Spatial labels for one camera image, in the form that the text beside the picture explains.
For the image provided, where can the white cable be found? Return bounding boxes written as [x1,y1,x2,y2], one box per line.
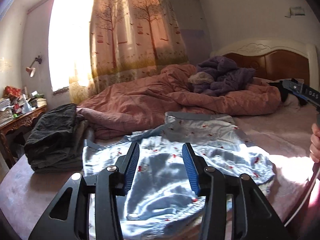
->
[283,162,320,228]

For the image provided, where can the pink bed sheet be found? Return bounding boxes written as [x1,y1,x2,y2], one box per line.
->
[0,78,320,240]

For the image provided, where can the purple fleece blanket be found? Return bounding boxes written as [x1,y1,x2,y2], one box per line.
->
[188,56,255,96]

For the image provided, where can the tree print curtain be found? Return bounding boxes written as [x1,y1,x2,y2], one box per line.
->
[69,0,189,104]

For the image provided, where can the stack of books and papers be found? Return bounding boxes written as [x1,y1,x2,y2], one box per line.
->
[0,98,14,126]

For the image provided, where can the wooden bed headboard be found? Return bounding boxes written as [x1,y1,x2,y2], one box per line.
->
[210,38,319,90]

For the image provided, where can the person's right hand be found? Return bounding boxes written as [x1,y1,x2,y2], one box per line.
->
[310,124,320,163]

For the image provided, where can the pink wall lamp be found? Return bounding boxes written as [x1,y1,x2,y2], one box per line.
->
[25,55,43,77]

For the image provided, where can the white wall socket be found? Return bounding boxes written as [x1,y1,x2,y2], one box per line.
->
[285,7,305,18]

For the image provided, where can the light blue Hello Kitty pants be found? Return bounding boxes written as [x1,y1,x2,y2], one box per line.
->
[82,112,274,239]

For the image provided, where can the red box on desk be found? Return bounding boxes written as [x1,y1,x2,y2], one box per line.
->
[3,86,21,98]

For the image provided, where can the carved wooden desk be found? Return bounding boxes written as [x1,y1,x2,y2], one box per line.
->
[1,106,47,169]

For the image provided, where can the pink checked quilt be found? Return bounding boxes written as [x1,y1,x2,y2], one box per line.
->
[77,64,280,140]

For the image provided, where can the dark folded clothes pile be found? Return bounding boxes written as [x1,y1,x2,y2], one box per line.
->
[24,103,94,173]

